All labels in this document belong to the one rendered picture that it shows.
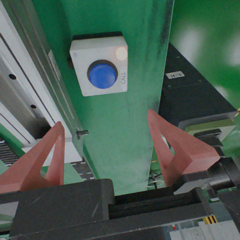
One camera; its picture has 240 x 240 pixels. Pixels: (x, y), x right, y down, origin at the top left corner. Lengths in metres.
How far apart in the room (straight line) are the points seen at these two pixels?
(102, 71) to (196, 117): 0.38
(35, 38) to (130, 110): 0.25
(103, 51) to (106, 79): 0.04
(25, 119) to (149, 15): 0.28
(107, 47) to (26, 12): 0.11
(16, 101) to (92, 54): 0.16
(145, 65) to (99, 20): 0.11
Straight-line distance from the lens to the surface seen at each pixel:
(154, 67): 0.31
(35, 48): 0.23
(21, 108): 0.30
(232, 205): 0.50
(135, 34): 0.27
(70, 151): 0.33
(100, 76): 0.21
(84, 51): 0.21
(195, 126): 0.53
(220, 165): 0.50
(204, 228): 11.65
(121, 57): 0.20
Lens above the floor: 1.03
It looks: 40 degrees down
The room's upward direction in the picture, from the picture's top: 169 degrees clockwise
